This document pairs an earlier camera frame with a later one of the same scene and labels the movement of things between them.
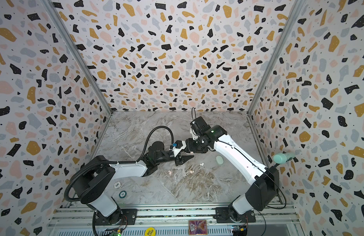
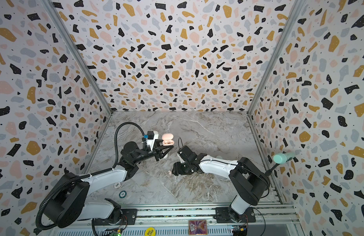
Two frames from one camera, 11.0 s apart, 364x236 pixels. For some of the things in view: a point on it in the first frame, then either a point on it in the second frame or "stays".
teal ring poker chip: (122, 194) stays
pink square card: (197, 227) stays
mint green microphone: (281, 158) stays
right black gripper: (189, 144) to (183, 165)
